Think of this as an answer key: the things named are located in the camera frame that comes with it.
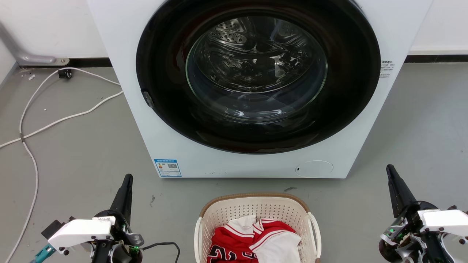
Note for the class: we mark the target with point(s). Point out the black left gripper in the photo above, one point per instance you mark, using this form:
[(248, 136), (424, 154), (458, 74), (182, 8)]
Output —
[(124, 233)]

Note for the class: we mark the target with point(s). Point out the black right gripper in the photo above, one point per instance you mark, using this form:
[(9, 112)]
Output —
[(411, 219)]

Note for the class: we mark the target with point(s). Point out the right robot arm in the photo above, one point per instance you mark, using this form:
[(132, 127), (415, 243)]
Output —
[(431, 250)]

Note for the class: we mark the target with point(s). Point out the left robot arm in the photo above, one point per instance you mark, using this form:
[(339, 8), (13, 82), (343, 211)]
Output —
[(106, 255)]

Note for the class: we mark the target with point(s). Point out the cream plastic laundry basket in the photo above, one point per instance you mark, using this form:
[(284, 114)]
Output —
[(256, 208)]

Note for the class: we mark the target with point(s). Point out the blue energy label sticker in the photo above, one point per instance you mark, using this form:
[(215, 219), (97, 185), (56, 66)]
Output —
[(167, 168)]

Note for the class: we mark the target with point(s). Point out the round white filter cover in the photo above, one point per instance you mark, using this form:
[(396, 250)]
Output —
[(314, 169)]

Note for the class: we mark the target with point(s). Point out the red and white jersey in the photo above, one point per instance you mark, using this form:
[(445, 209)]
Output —
[(230, 241)]

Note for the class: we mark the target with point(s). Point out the white warning text sticker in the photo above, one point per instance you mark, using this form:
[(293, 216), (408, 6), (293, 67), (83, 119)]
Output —
[(386, 68)]

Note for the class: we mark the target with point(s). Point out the black round washer door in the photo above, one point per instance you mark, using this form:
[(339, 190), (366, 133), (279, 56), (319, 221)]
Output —
[(164, 73)]

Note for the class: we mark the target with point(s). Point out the white garment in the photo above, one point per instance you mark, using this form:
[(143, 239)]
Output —
[(279, 248)]

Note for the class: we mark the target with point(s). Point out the white front-load washing machine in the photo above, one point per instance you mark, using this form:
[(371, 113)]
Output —
[(256, 164)]

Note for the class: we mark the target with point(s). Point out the grey drain pipe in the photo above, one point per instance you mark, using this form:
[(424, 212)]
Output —
[(22, 55)]

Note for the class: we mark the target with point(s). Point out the steel washer drum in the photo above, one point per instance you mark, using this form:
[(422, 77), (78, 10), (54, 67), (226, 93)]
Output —
[(252, 62)]

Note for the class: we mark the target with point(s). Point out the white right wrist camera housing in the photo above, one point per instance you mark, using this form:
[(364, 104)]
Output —
[(446, 221)]

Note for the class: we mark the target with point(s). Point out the small black floor bracket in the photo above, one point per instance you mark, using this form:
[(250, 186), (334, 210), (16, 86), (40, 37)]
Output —
[(65, 73)]

